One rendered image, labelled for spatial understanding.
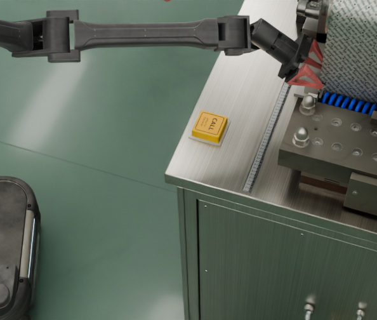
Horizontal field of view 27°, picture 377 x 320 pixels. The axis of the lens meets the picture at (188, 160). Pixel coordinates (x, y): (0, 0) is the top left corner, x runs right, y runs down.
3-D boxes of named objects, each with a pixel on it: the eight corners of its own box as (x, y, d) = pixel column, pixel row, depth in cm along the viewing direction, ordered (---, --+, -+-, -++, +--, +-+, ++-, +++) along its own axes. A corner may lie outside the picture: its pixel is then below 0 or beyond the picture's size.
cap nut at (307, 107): (301, 101, 183) (303, 88, 180) (317, 105, 182) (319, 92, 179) (297, 113, 181) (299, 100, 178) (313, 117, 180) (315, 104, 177)
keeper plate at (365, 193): (344, 199, 181) (351, 171, 172) (388, 211, 179) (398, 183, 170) (342, 207, 180) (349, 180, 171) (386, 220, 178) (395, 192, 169)
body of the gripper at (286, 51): (283, 81, 180) (257, 63, 178) (294, 50, 186) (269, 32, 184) (300, 67, 175) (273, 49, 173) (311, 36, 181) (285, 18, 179)
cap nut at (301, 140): (294, 133, 178) (296, 120, 174) (310, 137, 177) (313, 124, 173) (290, 145, 176) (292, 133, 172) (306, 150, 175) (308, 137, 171)
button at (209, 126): (200, 115, 198) (200, 109, 196) (227, 122, 197) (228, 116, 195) (191, 136, 194) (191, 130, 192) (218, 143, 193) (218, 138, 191)
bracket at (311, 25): (296, 82, 204) (308, -10, 180) (321, 88, 203) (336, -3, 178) (291, 96, 201) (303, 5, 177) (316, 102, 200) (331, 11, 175)
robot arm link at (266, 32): (249, 34, 174) (261, 13, 175) (237, 39, 181) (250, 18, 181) (273, 52, 176) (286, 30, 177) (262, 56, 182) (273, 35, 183)
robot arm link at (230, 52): (227, 54, 174) (225, 14, 174) (211, 61, 185) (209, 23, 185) (278, 54, 177) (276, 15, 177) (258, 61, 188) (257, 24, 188)
